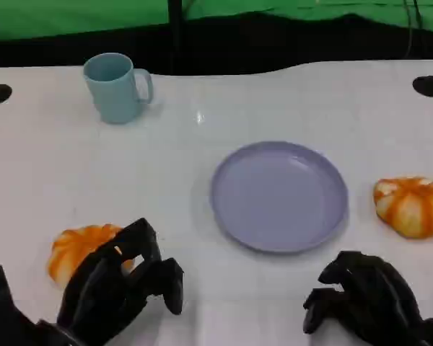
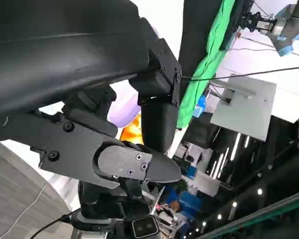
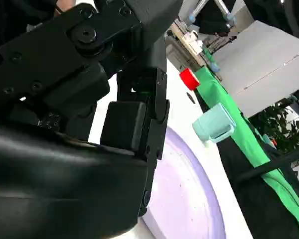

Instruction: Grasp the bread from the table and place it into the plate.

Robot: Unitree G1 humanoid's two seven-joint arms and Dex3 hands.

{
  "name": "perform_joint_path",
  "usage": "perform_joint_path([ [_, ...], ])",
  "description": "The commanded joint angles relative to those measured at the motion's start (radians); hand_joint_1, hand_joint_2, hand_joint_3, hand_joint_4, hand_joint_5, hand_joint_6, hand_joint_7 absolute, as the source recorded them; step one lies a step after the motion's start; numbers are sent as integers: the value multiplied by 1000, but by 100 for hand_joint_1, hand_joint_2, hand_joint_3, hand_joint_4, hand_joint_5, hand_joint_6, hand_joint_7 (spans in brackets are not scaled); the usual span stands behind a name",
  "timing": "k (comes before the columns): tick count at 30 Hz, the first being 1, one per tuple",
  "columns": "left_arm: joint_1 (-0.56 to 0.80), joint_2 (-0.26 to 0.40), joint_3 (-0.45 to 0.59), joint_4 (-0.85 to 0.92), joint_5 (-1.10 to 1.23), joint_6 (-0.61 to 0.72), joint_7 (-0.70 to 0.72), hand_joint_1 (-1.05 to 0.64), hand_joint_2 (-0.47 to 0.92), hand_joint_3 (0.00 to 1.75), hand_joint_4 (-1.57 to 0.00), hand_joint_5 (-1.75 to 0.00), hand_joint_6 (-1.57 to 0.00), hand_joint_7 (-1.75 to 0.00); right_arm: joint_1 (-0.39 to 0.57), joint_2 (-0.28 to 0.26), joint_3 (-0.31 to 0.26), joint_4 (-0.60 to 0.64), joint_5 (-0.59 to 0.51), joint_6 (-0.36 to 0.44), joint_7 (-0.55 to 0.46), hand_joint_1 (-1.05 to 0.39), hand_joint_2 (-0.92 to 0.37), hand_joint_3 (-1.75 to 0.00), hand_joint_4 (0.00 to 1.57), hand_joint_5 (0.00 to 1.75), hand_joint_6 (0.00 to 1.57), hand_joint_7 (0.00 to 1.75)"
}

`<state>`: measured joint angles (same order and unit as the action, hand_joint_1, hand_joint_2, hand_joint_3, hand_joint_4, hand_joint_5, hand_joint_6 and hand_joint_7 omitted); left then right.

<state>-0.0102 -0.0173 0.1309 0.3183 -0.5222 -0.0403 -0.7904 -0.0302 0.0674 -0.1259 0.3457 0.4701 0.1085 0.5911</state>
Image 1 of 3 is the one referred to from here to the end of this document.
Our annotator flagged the black vertical pole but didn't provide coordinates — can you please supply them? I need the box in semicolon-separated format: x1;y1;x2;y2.
167;0;185;74

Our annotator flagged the thin black cable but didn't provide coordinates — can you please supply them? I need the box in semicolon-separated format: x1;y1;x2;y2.
402;0;425;61

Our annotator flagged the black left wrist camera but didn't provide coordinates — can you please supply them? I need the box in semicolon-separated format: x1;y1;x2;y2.
0;265;39;346

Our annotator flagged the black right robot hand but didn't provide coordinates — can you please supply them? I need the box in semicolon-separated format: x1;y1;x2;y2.
302;250;426;346

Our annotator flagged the green cloth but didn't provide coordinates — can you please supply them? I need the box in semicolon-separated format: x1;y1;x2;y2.
0;0;433;43

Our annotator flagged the pale green mug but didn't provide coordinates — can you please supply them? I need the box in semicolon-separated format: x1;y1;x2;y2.
82;53;154;125

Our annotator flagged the black cloth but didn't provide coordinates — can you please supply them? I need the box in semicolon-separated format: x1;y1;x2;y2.
0;13;433;77

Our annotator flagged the orange white toy bread roll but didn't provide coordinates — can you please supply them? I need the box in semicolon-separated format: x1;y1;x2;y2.
372;176;433;239
47;223;136;289

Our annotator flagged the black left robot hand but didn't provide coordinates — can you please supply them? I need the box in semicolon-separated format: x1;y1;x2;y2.
56;217;185;346

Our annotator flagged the lilac plate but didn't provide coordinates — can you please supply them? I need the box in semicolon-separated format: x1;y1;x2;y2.
209;141;349;256

